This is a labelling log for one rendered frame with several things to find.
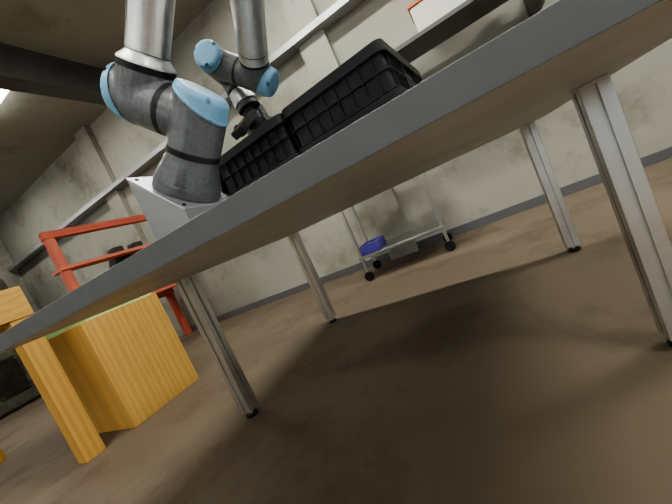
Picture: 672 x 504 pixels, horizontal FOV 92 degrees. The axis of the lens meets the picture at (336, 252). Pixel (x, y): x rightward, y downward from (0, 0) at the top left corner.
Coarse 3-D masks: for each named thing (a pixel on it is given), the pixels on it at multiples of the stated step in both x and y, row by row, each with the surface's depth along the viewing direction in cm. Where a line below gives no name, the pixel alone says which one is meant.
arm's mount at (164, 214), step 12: (132, 180) 72; (144, 180) 75; (144, 192) 71; (156, 192) 71; (144, 204) 72; (156, 204) 71; (168, 204) 70; (180, 204) 70; (192, 204) 72; (204, 204) 74; (216, 204) 77; (156, 216) 72; (168, 216) 70; (180, 216) 69; (192, 216) 70; (156, 228) 73; (168, 228) 71
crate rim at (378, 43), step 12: (372, 48) 70; (384, 48) 70; (348, 60) 73; (360, 60) 72; (336, 72) 75; (348, 72) 74; (324, 84) 77; (300, 96) 80; (312, 96) 79; (288, 108) 83; (288, 120) 86
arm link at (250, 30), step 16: (240, 0) 69; (256, 0) 70; (240, 16) 72; (256, 16) 73; (240, 32) 76; (256, 32) 76; (240, 48) 79; (256, 48) 79; (240, 64) 84; (256, 64) 82; (240, 80) 87; (256, 80) 86; (272, 80) 86
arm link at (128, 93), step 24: (144, 0) 62; (168, 0) 64; (144, 24) 64; (168, 24) 66; (144, 48) 66; (168, 48) 69; (120, 72) 66; (144, 72) 66; (168, 72) 69; (120, 96) 68; (144, 96) 67; (144, 120) 70
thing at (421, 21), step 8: (424, 0) 247; (432, 0) 245; (440, 0) 243; (448, 0) 241; (456, 0) 240; (464, 0) 238; (408, 8) 251; (416, 8) 250; (424, 8) 248; (432, 8) 246; (440, 8) 244; (448, 8) 243; (416, 16) 251; (424, 16) 249; (432, 16) 248; (440, 16) 246; (416, 24) 253; (424, 24) 251
